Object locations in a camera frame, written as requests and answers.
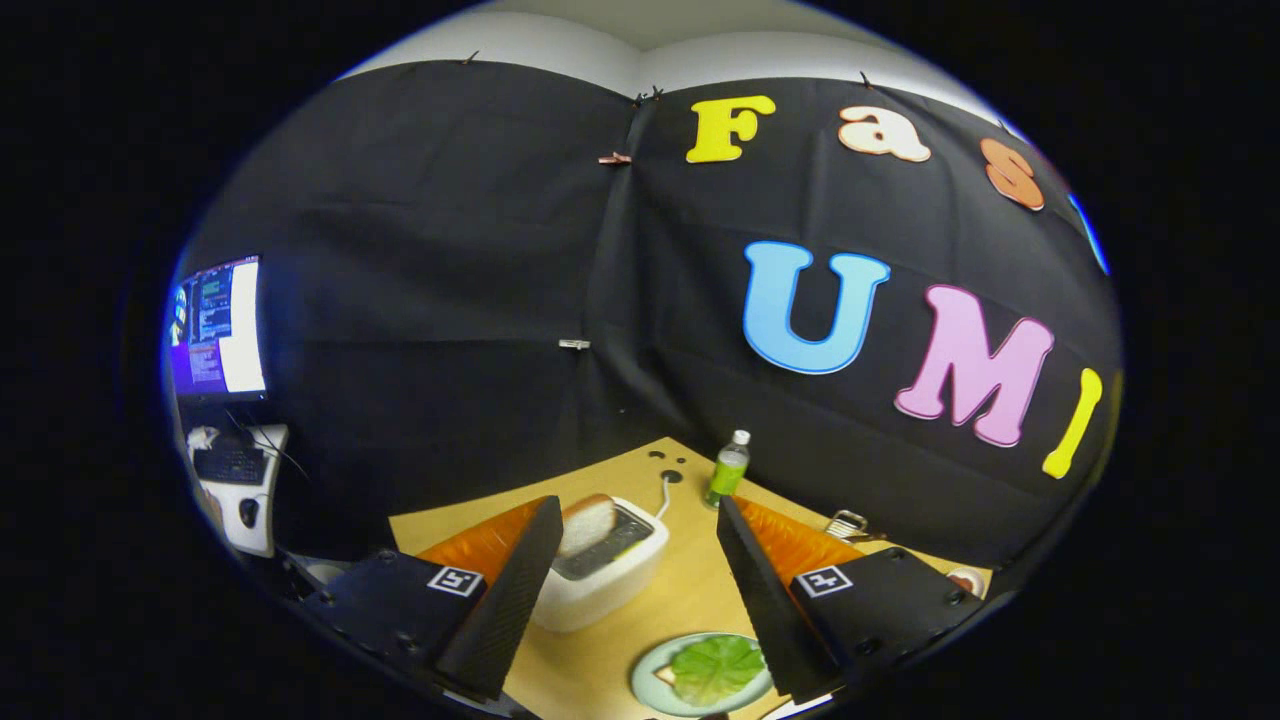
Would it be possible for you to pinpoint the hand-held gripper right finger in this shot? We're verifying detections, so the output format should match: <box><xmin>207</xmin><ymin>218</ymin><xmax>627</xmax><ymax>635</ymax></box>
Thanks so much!
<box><xmin>717</xmin><ymin>495</ymin><xmax>986</xmax><ymax>704</ymax></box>

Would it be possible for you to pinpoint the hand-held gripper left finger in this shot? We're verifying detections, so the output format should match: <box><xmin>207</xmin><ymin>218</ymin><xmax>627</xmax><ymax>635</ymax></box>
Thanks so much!
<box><xmin>300</xmin><ymin>495</ymin><xmax>564</xmax><ymax>701</ymax></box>

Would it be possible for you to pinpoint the white bread slice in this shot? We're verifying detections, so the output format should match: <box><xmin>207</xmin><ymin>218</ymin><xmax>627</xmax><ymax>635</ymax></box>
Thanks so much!
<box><xmin>558</xmin><ymin>493</ymin><xmax>617</xmax><ymax>558</ymax></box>

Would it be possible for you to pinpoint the green lettuce leaf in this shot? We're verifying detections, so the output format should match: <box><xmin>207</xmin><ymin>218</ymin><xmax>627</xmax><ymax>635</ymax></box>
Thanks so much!
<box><xmin>668</xmin><ymin>635</ymin><xmax>767</xmax><ymax>708</ymax></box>

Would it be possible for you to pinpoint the white toaster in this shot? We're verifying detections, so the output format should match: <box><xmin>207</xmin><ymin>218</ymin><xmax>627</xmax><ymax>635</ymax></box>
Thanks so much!
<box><xmin>530</xmin><ymin>495</ymin><xmax>671</xmax><ymax>633</ymax></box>

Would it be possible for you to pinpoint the green label plastic bottle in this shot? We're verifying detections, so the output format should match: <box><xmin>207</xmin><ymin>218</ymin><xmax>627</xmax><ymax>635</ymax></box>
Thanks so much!
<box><xmin>704</xmin><ymin>430</ymin><xmax>752</xmax><ymax>511</ymax></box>

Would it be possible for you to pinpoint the pale green round plate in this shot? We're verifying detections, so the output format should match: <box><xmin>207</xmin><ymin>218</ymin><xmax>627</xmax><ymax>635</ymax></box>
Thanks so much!
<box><xmin>630</xmin><ymin>632</ymin><xmax>776</xmax><ymax>719</ymax></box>

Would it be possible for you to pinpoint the black keyboard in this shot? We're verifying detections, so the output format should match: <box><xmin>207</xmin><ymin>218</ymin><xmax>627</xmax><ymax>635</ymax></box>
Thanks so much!
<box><xmin>193</xmin><ymin>445</ymin><xmax>267</xmax><ymax>487</ymax></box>

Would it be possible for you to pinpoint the black backdrop cloth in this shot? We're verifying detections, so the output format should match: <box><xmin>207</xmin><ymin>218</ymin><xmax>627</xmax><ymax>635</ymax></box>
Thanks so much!
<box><xmin>175</xmin><ymin>60</ymin><xmax>1126</xmax><ymax>571</ymax></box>

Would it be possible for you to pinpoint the computer monitor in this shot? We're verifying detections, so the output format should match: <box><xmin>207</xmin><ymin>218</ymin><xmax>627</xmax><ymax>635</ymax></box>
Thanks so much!
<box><xmin>165</xmin><ymin>254</ymin><xmax>269</xmax><ymax>403</ymax></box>

